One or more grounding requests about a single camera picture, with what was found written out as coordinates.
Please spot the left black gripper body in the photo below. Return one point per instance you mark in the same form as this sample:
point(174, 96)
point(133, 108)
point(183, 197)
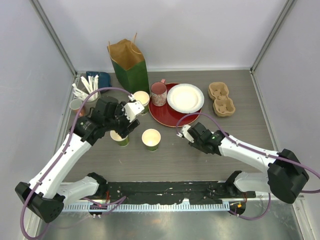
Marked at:
point(121, 124)

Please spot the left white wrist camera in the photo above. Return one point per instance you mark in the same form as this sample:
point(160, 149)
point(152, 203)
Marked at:
point(133, 108)

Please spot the pink floral mug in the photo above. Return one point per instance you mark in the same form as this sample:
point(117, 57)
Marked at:
point(159, 93)

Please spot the small pink paper cup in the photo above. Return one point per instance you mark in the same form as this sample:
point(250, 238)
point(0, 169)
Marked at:
point(75, 106)

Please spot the brown cardboard cup carrier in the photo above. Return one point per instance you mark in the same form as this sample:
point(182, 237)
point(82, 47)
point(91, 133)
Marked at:
point(223, 106)

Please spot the red round tray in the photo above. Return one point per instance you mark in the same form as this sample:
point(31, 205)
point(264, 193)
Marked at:
point(167, 116)

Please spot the blue cloth pouch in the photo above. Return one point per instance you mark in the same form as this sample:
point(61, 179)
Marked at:
point(104, 79)

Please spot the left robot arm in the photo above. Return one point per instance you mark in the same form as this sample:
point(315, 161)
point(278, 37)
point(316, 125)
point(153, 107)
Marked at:
point(44, 195)

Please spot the white plastic cutlery bundle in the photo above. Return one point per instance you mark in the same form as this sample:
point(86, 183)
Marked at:
point(90, 83)

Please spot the green paper cups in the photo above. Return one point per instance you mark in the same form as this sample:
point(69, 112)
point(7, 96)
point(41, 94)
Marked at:
point(144, 98)

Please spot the white paper plate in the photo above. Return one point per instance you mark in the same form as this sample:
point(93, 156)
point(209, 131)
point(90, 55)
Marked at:
point(185, 98)

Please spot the green paper cup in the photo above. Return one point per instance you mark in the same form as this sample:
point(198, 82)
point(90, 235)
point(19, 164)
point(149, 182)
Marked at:
point(151, 139)
point(118, 139)

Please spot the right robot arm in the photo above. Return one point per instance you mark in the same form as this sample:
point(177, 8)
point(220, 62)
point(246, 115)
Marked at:
point(279, 172)

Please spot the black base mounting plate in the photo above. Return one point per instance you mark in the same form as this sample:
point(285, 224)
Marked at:
point(171, 192)

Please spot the white slotted cable duct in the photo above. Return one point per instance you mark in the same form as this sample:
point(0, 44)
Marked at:
point(185, 206)

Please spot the green brown paper bag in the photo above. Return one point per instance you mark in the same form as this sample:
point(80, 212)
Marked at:
point(129, 65)

